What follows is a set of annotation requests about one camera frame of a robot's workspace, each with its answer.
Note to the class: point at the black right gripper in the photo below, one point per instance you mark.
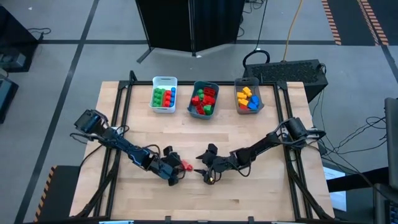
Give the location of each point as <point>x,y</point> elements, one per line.
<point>225,163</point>

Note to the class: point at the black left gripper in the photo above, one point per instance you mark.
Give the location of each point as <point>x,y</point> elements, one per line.
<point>168,166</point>

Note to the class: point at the red one-stud block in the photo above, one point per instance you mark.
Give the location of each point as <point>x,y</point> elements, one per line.
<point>187,165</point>
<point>243,107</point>

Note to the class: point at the green two-stud block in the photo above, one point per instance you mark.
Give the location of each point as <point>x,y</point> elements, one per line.
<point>200,93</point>
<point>207,109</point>

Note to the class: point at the red two-stud block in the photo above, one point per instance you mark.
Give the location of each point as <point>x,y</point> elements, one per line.
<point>196,100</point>
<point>210,91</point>
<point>209,100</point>
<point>200,109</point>

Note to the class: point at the teal plastic bin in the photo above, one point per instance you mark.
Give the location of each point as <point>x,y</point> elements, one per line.
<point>190,109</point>

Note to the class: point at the red four-stud block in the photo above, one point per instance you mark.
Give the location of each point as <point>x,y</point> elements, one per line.
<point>168,99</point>

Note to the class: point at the yellow one-stud block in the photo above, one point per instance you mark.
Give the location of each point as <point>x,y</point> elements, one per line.
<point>242,95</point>
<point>247,91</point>
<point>243,102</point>

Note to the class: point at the blue one-stud block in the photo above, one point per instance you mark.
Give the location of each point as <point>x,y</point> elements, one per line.
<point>252,106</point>
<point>255,99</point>

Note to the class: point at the blue four-stud block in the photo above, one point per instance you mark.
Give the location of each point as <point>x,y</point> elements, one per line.
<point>173,93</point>

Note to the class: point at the white plastic bin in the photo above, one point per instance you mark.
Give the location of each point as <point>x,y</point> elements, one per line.
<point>164,81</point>

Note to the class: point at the clear grey plastic bin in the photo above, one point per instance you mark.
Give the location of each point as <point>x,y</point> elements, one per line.
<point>248,81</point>

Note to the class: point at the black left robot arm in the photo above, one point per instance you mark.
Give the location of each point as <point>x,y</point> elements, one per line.
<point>124,146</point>

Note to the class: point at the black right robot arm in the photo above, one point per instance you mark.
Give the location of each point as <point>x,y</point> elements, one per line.
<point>264,144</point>

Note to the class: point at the black hazard-edged floor mat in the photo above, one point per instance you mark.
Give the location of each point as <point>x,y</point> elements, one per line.
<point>62,193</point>
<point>351,18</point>

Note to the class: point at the black perforated computer case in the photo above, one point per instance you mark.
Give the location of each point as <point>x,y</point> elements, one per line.
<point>286,73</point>

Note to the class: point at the white paper sheet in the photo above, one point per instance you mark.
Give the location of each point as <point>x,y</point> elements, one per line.
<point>337,199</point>

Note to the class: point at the black room divider panel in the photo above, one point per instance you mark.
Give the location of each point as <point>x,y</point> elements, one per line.
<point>168,21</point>

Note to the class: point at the black desk furniture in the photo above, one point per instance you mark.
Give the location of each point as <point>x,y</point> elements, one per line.
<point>382,202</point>

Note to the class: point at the black equipment case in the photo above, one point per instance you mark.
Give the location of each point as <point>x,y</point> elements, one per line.
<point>6,96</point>

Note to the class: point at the black side desk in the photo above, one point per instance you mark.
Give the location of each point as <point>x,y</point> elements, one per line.
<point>15,37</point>

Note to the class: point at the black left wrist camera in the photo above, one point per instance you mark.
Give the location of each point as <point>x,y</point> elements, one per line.
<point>150,161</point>

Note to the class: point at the black aluminium table frame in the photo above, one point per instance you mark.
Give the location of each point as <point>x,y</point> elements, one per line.
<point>270,83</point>

